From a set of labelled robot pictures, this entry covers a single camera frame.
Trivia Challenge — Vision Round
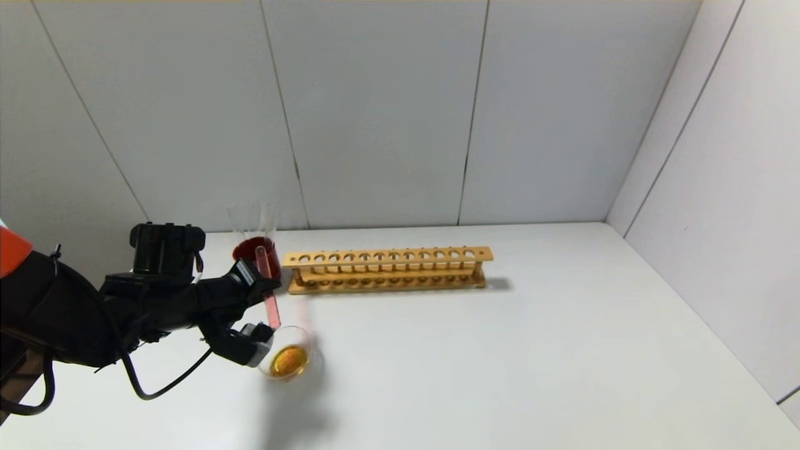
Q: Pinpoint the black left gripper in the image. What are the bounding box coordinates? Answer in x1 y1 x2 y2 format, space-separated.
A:
195 257 283 314

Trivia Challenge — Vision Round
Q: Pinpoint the red pigment test tube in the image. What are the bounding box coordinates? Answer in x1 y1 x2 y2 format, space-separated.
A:
254 245 283 331

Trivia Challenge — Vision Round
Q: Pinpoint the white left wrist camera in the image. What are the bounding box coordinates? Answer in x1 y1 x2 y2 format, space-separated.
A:
208 321 276 368

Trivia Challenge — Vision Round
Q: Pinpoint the clear glass beaker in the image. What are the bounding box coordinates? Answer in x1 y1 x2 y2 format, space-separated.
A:
256 324 326 394

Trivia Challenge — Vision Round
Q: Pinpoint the wooden test tube rack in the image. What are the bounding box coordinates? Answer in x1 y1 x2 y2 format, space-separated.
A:
283 246 494 296

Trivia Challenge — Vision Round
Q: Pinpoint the yellow pigment test tube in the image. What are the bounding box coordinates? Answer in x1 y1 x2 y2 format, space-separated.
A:
227 202 252 243

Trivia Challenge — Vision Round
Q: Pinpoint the dark red cup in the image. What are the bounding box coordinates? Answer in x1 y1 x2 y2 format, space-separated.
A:
232 236 283 293

